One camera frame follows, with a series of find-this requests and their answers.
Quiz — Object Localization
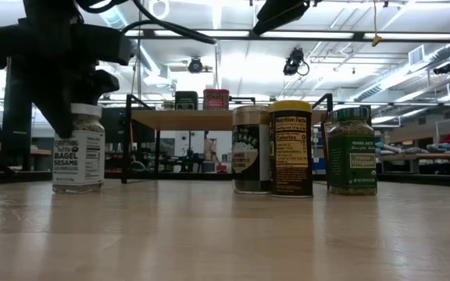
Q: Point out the white-lid bagel sesame jar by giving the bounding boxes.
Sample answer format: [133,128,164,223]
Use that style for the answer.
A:
[52,103,106,195]

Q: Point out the dark green spice tin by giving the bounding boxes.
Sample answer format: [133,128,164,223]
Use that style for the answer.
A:
[174,91,199,112]

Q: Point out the wooden background table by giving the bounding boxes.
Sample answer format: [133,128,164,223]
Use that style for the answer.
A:
[379,152,450,175]
[0,140,52,173]

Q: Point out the yellow-lid brown spice bottle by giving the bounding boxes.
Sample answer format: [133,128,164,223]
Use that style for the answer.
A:
[269,100,314,198]

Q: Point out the green-lid oregano jar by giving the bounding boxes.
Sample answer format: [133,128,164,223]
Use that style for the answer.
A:
[327,107,378,196]

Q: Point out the red smoked paprika tin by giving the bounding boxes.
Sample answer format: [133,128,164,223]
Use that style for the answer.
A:
[202,88,230,112]

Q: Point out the black monitor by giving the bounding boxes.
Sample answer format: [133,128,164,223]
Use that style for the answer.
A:
[103,108,127,144]

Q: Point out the black ceiling camera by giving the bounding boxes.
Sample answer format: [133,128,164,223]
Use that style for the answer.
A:
[282,46,311,77]
[187,57,205,74]

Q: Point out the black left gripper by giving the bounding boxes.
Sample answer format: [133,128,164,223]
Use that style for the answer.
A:
[0,23,120,140]

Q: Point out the tan-lid furikake jar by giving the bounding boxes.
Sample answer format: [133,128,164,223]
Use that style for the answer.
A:
[231,105,272,195]

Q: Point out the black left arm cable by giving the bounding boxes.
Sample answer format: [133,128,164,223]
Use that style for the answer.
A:
[74,0,218,45]

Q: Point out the yellow hanging cord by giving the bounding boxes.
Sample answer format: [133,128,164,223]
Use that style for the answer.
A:
[371,0,384,48]

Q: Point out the wooden shelf black metal legs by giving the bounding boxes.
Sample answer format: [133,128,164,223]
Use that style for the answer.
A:
[121,93,334,193]

